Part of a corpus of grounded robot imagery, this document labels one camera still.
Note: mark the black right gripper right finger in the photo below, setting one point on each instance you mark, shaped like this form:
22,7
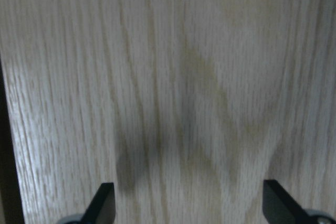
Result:
280,207

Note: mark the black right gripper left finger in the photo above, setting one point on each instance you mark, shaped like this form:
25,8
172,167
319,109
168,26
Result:
102,207

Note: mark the light wooden drawer cabinet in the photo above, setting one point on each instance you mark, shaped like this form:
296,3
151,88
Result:
186,105

